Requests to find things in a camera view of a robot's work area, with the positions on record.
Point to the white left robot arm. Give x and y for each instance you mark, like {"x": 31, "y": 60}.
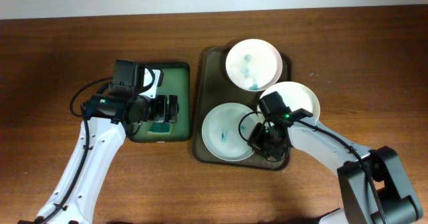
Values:
{"x": 103, "y": 131}

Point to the green yellow sponge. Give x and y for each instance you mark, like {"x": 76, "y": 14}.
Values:
{"x": 158, "y": 128}

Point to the white plate light blue rim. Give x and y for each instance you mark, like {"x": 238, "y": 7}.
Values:
{"x": 223, "y": 134}

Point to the large brown serving tray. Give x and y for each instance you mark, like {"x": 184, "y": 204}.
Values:
{"x": 216, "y": 88}

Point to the white plate pink rim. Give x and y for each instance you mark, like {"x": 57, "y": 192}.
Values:
{"x": 253, "y": 65}

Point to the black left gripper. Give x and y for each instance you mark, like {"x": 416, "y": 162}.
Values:
{"x": 163, "y": 114}

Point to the dark green water tray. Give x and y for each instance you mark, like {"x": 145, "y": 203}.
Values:
{"x": 176, "y": 81}

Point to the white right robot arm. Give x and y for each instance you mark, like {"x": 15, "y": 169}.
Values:
{"x": 374, "y": 185}

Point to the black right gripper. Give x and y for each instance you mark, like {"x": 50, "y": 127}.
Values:
{"x": 257, "y": 147}

